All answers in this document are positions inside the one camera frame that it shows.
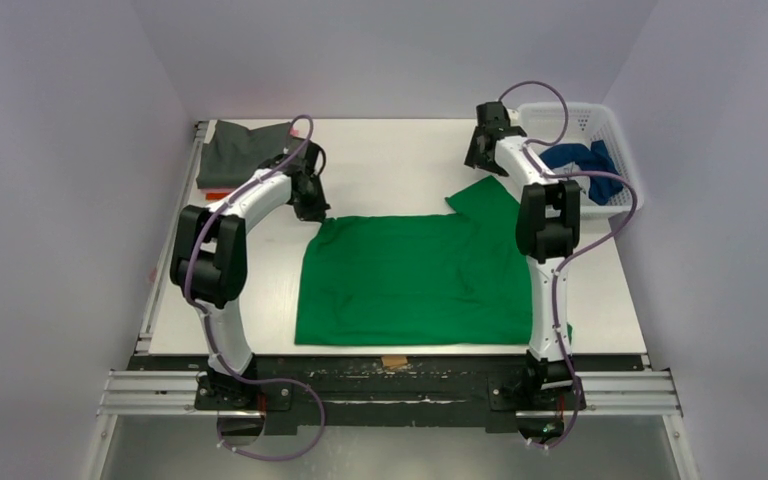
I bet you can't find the green t shirt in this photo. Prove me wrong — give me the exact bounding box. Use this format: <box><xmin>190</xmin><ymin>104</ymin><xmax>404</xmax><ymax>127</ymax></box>
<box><xmin>294</xmin><ymin>177</ymin><xmax>535</xmax><ymax>347</ymax></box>

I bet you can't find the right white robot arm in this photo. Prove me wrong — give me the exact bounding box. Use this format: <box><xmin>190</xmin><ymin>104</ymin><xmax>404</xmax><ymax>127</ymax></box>
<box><xmin>465</xmin><ymin>101</ymin><xmax>581</xmax><ymax>407</ymax></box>

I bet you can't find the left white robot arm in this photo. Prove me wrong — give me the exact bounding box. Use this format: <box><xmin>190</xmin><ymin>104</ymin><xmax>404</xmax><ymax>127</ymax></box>
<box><xmin>169</xmin><ymin>141</ymin><xmax>330</xmax><ymax>409</ymax></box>

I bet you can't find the white plastic basket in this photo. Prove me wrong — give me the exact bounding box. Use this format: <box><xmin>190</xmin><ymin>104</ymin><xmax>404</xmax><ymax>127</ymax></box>
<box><xmin>517</xmin><ymin>102</ymin><xmax>644</xmax><ymax>220</ymax></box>

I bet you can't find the folded grey t shirt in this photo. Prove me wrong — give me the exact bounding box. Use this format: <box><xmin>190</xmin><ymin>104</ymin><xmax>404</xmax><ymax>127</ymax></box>
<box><xmin>196</xmin><ymin>119</ymin><xmax>299</xmax><ymax>191</ymax></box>

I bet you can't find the folded orange t shirt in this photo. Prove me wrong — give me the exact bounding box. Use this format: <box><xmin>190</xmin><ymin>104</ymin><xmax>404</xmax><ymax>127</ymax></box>
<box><xmin>204</xmin><ymin>191</ymin><xmax>231</xmax><ymax>202</ymax></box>

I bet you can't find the blue white t shirt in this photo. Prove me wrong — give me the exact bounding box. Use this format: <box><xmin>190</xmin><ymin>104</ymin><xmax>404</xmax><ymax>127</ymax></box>
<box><xmin>540</xmin><ymin>140</ymin><xmax>624</xmax><ymax>206</ymax></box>

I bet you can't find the brown tape piece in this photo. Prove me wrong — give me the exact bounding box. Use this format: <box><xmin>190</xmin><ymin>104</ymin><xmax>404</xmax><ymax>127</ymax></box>
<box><xmin>380</xmin><ymin>355</ymin><xmax>409</xmax><ymax>370</ymax></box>

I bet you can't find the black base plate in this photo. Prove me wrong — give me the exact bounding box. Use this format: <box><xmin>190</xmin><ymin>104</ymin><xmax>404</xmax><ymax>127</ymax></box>
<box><xmin>102</xmin><ymin>355</ymin><xmax>671</xmax><ymax>440</ymax></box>

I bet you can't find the aluminium rail frame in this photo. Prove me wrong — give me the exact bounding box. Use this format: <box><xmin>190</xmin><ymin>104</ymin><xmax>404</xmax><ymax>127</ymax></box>
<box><xmin>82</xmin><ymin>120</ymin><xmax>700</xmax><ymax>480</ymax></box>

